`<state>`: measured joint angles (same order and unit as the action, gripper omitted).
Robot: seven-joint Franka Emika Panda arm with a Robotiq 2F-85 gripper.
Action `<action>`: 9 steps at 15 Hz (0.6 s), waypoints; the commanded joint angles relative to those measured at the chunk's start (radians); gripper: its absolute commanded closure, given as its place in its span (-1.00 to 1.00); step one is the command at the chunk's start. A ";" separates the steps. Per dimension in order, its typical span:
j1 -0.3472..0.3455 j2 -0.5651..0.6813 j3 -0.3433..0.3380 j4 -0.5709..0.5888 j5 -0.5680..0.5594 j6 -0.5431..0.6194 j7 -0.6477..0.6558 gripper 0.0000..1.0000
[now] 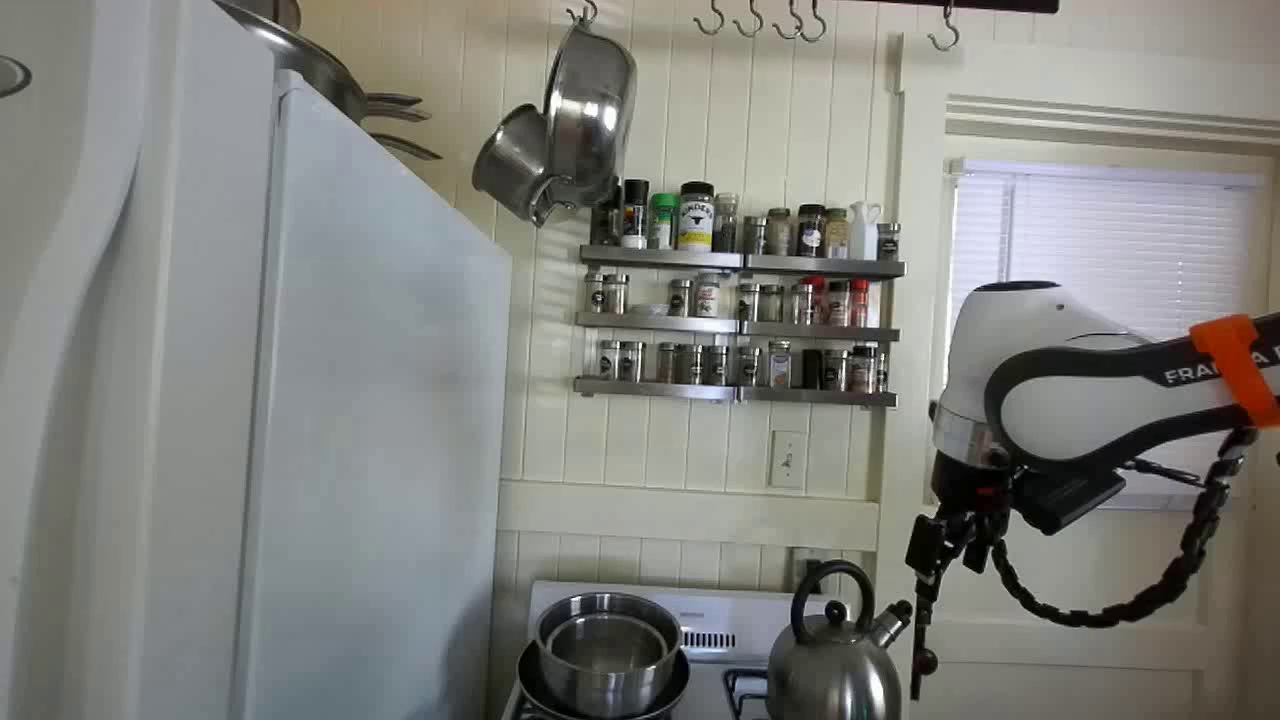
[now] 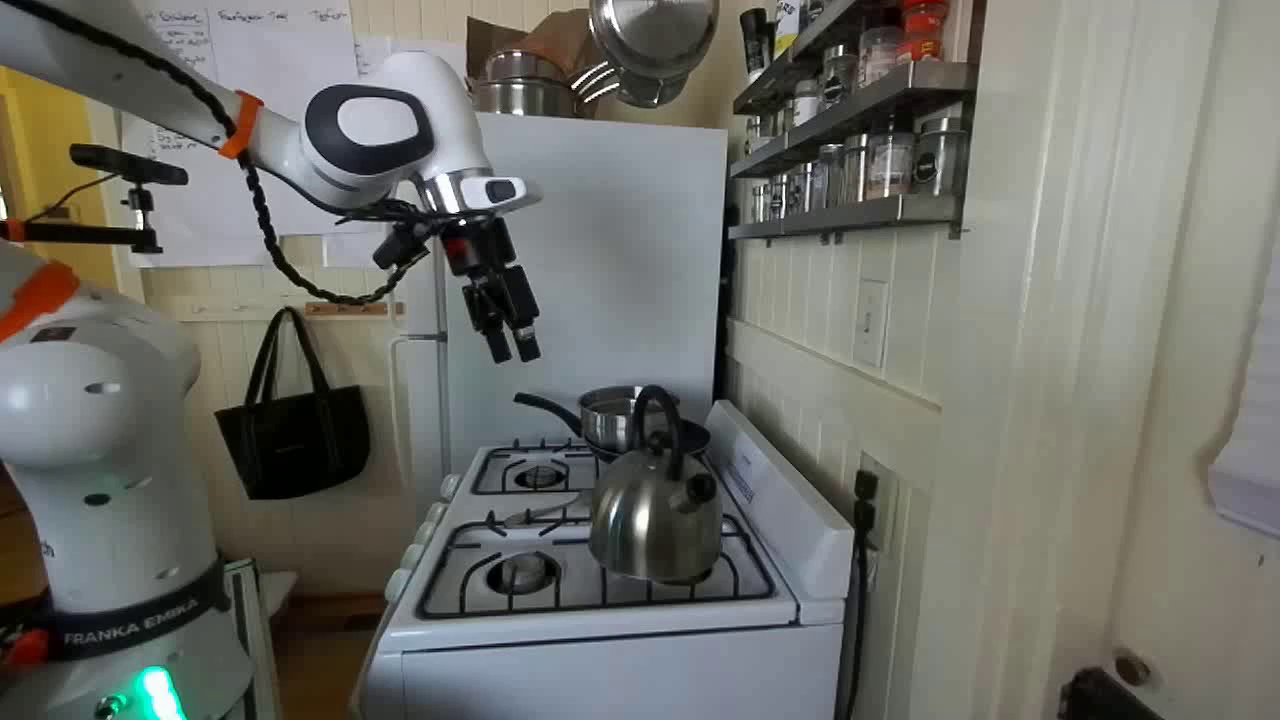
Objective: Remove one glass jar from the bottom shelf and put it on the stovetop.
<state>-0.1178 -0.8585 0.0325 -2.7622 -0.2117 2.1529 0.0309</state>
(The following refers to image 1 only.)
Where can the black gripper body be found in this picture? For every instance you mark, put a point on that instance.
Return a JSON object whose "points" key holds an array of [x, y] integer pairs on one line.
{"points": [[960, 525]]}

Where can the Herbes de Provence spice jar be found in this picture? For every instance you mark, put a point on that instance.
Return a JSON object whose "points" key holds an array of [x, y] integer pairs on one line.
{"points": [[683, 365]]}

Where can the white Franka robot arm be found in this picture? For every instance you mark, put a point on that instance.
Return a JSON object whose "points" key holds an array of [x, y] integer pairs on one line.
{"points": [[1014, 335]]}

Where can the glass spice jar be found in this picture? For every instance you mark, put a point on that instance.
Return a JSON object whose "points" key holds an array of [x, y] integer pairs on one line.
{"points": [[889, 244], [867, 369], [607, 363], [779, 234], [600, 292], [813, 369], [704, 292], [834, 307], [678, 299], [768, 307], [834, 369], [836, 234], [752, 234], [621, 292], [745, 301], [731, 226]]}

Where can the stainless steel spice shelf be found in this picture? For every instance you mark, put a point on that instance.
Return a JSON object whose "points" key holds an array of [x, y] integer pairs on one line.
{"points": [[821, 266], [821, 335], [655, 390], [663, 258], [663, 321], [821, 396]]}

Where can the red cap spice jar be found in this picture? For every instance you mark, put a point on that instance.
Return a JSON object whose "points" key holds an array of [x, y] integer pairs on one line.
{"points": [[861, 307]]}

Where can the organic label mason jar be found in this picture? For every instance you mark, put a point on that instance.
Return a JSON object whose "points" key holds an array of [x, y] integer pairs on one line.
{"points": [[779, 369]]}

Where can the Savory spice jar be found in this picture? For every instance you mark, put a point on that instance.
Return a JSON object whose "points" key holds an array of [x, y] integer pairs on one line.
{"points": [[750, 369]]}

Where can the Dill Weed spice jar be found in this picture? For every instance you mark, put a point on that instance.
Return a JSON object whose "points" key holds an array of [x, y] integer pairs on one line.
{"points": [[709, 365]]}

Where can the dark spice jar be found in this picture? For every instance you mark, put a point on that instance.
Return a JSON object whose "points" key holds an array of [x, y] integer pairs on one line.
{"points": [[808, 231]]}

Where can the brown seed spice jar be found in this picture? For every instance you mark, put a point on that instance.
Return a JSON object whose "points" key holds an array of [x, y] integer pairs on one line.
{"points": [[631, 363]]}

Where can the large white label jar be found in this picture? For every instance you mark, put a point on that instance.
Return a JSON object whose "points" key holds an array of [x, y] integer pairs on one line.
{"points": [[698, 221]]}

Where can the green cap spice jar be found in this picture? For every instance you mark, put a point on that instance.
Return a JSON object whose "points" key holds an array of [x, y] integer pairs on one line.
{"points": [[663, 221]]}

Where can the black cap spice jar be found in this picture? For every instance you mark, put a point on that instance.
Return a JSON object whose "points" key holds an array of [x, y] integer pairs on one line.
{"points": [[633, 214]]}

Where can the stainless steel kettle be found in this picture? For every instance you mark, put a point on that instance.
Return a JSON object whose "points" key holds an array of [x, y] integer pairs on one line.
{"points": [[834, 680]]}

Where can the white gas stove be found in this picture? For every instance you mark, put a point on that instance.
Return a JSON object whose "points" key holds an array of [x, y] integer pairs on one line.
{"points": [[721, 623]]}

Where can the black stove grate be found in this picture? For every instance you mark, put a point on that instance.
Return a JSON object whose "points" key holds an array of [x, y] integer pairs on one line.
{"points": [[731, 685]]}

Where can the white plastic bottle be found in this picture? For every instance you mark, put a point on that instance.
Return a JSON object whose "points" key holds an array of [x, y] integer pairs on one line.
{"points": [[867, 231]]}

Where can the white window blind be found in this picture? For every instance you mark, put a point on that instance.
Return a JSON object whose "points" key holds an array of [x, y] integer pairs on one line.
{"points": [[1133, 240]]}

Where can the steel saucepan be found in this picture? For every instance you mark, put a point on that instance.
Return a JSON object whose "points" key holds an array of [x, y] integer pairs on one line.
{"points": [[626, 603]]}

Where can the dark glass bottle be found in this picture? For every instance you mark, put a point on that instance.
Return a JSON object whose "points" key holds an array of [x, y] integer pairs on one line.
{"points": [[607, 226]]}

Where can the metal S hook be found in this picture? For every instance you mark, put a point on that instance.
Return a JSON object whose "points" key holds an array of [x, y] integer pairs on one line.
{"points": [[709, 31], [945, 47], [583, 16], [813, 39], [784, 32], [750, 32]]}

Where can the large hanging steel pot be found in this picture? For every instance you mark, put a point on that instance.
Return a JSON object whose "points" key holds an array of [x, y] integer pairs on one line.
{"points": [[589, 112]]}

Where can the small hanging steel pot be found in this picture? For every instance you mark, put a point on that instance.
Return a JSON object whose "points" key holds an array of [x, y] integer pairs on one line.
{"points": [[513, 164]]}

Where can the white refrigerator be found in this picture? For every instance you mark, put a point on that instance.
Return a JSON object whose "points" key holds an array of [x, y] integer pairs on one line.
{"points": [[363, 464]]}

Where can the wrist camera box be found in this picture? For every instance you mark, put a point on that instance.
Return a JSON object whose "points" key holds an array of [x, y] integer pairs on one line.
{"points": [[1065, 501]]}

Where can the white wall switch plate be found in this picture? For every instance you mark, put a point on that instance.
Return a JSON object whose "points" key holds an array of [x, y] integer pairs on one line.
{"points": [[784, 459]]}

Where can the dark hook rail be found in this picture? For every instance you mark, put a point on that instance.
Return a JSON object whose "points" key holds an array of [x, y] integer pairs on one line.
{"points": [[960, 5]]}

